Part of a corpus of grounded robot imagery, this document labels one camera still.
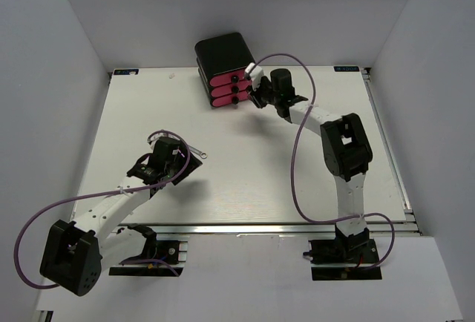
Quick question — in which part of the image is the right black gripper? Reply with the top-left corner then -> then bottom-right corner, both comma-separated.
246,77 -> 280,109

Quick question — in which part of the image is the silver wrench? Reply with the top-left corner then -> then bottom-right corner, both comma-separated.
189,146 -> 208,160

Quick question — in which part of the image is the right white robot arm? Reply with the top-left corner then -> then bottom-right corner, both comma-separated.
244,63 -> 373,262

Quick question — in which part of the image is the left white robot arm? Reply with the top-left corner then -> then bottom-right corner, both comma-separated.
39,135 -> 202,296

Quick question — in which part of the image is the black drawer cabinet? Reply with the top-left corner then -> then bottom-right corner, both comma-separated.
194,32 -> 255,80

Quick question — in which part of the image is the right blue label sticker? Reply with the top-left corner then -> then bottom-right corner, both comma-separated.
333,65 -> 360,72

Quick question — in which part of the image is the blue label sticker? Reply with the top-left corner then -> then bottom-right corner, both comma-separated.
113,68 -> 139,76
333,65 -> 360,72

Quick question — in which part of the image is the left blue label sticker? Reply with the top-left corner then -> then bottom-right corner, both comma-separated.
113,68 -> 139,76

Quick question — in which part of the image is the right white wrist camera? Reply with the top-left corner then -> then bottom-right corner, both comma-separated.
244,62 -> 264,91

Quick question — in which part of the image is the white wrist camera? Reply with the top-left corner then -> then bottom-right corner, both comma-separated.
244,62 -> 264,91
147,131 -> 169,147

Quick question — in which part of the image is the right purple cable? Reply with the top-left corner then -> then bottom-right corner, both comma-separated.
255,53 -> 396,269

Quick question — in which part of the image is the purple cable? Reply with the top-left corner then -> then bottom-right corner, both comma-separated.
14,129 -> 192,289
255,53 -> 396,269

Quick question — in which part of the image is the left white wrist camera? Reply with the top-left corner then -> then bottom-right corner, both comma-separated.
147,131 -> 169,147

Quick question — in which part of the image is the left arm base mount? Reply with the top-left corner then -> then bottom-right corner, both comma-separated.
108,224 -> 188,277

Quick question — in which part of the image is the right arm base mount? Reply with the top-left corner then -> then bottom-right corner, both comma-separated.
302,239 -> 382,281

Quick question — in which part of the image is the aluminium table rail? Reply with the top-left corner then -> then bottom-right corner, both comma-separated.
70,221 -> 420,237

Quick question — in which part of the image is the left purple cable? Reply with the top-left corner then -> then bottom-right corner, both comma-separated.
14,129 -> 192,289

